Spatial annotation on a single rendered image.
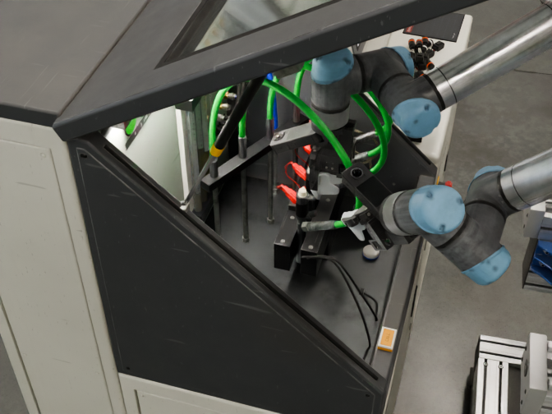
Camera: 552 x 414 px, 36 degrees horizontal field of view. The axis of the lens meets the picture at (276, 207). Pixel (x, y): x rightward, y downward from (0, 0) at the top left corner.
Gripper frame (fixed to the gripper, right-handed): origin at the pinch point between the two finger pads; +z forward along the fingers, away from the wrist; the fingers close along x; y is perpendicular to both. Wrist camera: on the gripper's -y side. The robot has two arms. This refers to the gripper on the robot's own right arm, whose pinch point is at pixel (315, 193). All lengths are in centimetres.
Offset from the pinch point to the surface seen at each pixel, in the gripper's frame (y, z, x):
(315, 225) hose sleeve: 2.7, -1.8, -11.3
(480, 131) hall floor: 33, 111, 178
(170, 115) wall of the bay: -30.9, -15.4, -1.7
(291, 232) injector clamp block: -5.2, 12.9, -0.2
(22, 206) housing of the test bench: -47, -15, -35
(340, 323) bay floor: 9.3, 28.0, -10.5
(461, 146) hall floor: 27, 111, 165
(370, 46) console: -1, 4, 65
